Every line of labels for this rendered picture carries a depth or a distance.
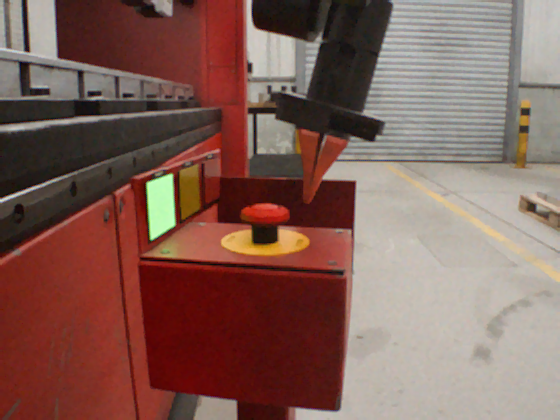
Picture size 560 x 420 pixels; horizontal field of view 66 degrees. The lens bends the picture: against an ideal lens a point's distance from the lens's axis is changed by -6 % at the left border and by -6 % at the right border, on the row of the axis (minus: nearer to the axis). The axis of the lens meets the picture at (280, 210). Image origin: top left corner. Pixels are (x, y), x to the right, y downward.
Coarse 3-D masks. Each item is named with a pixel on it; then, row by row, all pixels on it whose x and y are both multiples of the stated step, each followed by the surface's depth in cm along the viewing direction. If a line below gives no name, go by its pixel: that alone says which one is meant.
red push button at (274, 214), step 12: (264, 204) 38; (276, 204) 38; (240, 216) 37; (252, 216) 35; (264, 216) 35; (276, 216) 35; (288, 216) 36; (252, 228) 37; (264, 228) 36; (276, 228) 37; (252, 240) 37; (264, 240) 36; (276, 240) 37
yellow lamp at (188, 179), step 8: (192, 168) 43; (184, 176) 41; (192, 176) 43; (184, 184) 41; (192, 184) 43; (184, 192) 41; (192, 192) 43; (184, 200) 41; (192, 200) 43; (184, 208) 42; (192, 208) 43; (184, 216) 42
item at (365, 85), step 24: (336, 48) 40; (312, 72) 42; (336, 72) 40; (360, 72) 40; (288, 96) 41; (312, 96) 42; (336, 96) 41; (360, 96) 41; (336, 120) 41; (360, 120) 40; (384, 120) 41
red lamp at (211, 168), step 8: (216, 160) 50; (208, 168) 47; (216, 168) 50; (208, 176) 48; (216, 176) 50; (208, 184) 48; (216, 184) 50; (208, 192) 48; (216, 192) 50; (208, 200) 48
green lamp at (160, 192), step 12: (156, 180) 36; (168, 180) 38; (156, 192) 36; (168, 192) 38; (156, 204) 36; (168, 204) 38; (156, 216) 36; (168, 216) 38; (156, 228) 36; (168, 228) 38
